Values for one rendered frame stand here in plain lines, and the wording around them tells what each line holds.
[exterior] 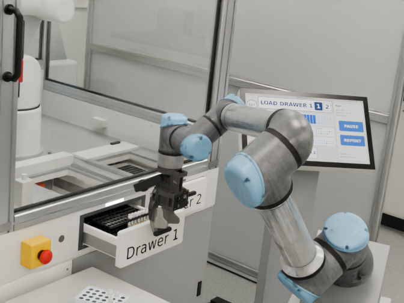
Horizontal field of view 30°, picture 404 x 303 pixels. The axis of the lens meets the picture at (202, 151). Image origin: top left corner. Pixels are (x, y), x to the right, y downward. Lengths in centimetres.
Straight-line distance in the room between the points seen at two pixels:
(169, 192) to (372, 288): 63
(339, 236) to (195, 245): 90
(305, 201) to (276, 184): 135
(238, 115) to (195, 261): 99
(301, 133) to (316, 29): 205
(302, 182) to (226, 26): 74
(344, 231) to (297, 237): 20
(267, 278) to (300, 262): 121
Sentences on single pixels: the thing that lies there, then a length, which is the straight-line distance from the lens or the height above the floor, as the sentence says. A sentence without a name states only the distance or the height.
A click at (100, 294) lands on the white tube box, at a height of 80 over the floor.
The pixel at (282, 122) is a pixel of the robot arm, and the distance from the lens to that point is 170.
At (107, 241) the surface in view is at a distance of 221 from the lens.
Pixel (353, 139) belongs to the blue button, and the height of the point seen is 105.
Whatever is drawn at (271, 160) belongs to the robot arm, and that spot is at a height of 130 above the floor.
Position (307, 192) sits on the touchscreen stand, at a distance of 300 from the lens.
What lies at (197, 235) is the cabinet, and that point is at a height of 70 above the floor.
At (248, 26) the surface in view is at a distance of 392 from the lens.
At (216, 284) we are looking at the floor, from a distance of 401.
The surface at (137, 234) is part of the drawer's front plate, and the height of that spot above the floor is 90.
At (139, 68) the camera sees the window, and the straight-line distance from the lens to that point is 230.
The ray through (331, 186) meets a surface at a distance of 376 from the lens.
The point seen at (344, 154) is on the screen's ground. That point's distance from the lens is 291.
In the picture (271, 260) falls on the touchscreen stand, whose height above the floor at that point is 52.
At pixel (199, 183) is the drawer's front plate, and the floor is 92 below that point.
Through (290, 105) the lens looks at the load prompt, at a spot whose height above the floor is 115.
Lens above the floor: 176
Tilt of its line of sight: 16 degrees down
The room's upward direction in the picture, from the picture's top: 6 degrees clockwise
